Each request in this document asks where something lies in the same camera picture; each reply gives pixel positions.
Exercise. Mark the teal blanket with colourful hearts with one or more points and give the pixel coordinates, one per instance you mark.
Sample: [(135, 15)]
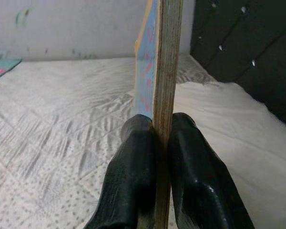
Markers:
[(1, 69)]

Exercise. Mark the white pillow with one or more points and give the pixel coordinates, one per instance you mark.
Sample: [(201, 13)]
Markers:
[(240, 143)]

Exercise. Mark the grey quilted mattress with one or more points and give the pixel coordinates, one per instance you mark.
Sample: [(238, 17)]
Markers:
[(62, 119)]

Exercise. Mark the blue yellow children's book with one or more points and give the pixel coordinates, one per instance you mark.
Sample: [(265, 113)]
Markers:
[(166, 71)]

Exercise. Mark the dark cabinet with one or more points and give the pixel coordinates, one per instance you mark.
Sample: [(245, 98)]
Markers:
[(252, 47)]

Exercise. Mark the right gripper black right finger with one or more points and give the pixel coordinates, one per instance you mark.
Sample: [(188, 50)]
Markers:
[(200, 181)]

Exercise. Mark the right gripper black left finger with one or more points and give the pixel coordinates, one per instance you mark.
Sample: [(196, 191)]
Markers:
[(126, 179)]

